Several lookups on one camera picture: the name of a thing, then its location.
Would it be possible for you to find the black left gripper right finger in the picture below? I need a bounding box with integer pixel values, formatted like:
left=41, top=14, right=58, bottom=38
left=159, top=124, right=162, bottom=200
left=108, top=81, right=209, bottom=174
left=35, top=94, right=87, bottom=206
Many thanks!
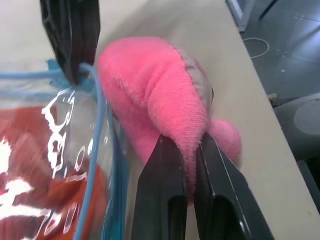
left=194, top=131, right=276, bottom=240

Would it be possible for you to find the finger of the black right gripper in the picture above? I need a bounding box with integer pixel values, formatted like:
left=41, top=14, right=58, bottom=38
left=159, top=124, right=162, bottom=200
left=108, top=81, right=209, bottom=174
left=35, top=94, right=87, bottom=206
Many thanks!
left=39, top=0, right=76, bottom=85
left=71, top=0, right=102, bottom=85

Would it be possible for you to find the orange cloth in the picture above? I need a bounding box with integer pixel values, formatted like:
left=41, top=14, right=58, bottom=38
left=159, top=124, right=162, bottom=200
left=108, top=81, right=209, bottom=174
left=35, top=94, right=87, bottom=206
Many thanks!
left=0, top=105, right=110, bottom=240

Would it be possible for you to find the dark grey rounded object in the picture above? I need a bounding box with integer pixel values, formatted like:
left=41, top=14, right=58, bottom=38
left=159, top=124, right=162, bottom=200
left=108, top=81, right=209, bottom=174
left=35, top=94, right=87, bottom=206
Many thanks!
left=271, top=97, right=320, bottom=164

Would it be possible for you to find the white metal frame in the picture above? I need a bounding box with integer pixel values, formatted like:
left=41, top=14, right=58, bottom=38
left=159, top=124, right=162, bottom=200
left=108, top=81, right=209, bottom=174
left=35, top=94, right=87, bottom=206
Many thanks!
left=225, top=0, right=251, bottom=32

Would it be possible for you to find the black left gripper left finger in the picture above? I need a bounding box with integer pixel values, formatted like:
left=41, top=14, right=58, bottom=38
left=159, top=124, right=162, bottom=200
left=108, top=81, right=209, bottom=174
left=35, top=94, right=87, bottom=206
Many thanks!
left=130, top=134, right=195, bottom=240

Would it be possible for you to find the white cord loop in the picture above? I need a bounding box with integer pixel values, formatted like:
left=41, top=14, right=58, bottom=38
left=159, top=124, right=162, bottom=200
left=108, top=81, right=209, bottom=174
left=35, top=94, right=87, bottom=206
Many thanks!
left=242, top=37, right=271, bottom=60

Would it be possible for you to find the clear plastic pouch blue trim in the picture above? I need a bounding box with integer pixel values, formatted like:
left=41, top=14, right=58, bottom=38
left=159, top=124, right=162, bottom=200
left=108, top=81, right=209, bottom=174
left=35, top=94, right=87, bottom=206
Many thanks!
left=0, top=58, right=131, bottom=240

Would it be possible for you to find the pink plush toy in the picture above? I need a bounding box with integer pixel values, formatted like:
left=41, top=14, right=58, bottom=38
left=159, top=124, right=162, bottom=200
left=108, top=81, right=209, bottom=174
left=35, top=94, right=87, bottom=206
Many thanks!
left=97, top=36, right=243, bottom=201

